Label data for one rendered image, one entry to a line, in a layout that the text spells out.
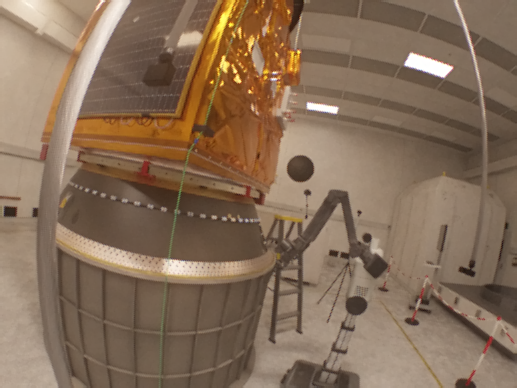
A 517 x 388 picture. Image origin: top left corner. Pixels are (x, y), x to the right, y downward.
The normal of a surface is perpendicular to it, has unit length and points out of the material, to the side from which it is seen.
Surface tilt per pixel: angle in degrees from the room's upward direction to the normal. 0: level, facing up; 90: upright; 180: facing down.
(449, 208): 90
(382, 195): 90
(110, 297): 90
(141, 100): 90
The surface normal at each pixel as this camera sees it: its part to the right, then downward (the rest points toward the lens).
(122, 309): 0.22, 0.02
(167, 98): -0.24, -0.07
